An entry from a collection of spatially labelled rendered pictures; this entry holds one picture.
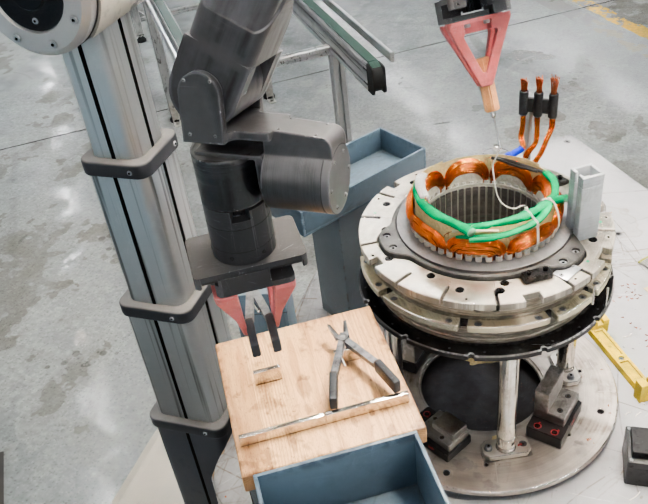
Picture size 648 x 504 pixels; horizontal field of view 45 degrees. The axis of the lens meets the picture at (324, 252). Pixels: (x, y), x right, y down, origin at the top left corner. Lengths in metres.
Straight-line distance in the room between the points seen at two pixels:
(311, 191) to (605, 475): 0.68
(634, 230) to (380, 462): 0.89
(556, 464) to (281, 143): 0.67
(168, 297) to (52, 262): 1.94
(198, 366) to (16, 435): 1.27
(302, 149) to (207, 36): 0.11
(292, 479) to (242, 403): 0.11
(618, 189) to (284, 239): 1.09
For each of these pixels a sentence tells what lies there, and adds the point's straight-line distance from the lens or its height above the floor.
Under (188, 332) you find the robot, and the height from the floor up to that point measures 0.87.
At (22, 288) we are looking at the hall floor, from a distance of 3.07.
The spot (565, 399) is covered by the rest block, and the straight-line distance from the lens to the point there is 1.15.
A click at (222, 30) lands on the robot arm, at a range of 0.59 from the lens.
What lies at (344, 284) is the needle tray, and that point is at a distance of 1.28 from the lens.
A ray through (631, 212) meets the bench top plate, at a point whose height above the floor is 0.78.
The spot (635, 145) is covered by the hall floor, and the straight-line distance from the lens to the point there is 3.46.
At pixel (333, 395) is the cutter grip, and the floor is 1.10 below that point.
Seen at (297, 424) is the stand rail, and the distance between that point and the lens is 0.81.
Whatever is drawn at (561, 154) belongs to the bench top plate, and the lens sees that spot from 1.80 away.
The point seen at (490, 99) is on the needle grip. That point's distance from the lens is 0.90.
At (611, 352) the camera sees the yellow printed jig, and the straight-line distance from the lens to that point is 1.30.
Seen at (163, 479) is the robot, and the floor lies 0.26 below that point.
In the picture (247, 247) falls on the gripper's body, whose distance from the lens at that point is 0.67.
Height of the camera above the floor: 1.68
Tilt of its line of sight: 36 degrees down
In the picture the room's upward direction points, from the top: 8 degrees counter-clockwise
